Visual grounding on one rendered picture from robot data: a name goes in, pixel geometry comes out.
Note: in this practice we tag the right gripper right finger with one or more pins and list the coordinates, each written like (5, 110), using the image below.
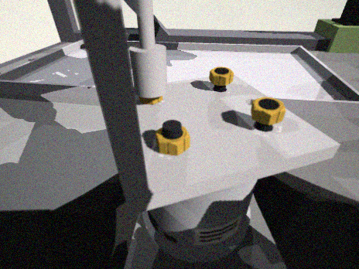
(313, 227)

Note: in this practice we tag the yellow hex nut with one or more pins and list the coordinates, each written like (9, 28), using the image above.
(267, 110)
(154, 100)
(221, 76)
(172, 146)

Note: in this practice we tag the blue electric nut driver barrel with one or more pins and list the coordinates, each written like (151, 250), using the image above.
(148, 59)

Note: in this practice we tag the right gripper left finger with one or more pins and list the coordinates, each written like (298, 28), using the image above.
(96, 233)

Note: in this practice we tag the white shallow rectangular tray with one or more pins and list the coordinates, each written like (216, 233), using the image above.
(290, 74)

